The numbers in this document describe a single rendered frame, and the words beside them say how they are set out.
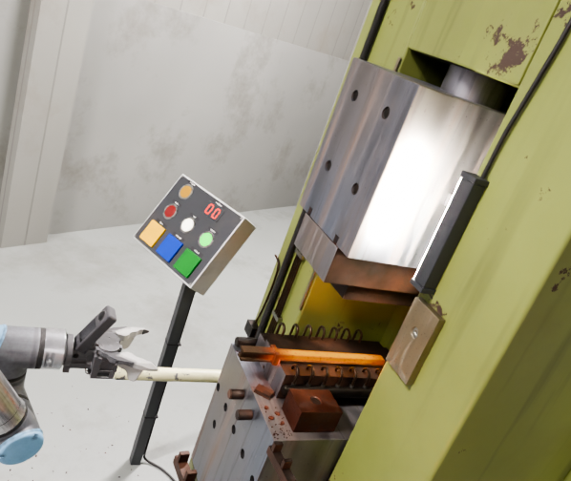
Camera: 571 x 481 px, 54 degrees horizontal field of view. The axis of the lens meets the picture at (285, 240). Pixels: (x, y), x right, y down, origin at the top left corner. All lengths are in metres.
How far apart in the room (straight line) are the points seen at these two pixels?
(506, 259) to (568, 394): 0.36
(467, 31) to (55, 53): 2.55
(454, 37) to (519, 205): 0.46
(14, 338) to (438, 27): 1.17
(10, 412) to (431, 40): 1.22
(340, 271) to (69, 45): 2.50
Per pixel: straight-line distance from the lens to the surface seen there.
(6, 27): 3.42
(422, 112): 1.21
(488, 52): 1.29
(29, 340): 1.33
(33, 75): 3.44
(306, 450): 1.46
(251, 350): 1.47
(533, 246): 1.08
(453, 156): 1.29
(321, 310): 1.74
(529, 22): 1.24
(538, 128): 1.13
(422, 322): 1.23
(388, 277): 1.42
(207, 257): 1.77
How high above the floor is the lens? 1.80
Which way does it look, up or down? 21 degrees down
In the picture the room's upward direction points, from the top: 20 degrees clockwise
